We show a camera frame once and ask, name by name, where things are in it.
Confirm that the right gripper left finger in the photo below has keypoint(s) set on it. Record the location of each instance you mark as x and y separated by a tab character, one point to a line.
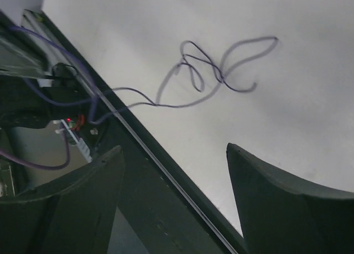
71	214

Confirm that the aluminium front rail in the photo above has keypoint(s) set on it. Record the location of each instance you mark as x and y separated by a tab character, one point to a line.
160	209

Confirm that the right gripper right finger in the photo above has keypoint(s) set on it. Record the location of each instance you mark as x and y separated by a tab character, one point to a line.
282	213

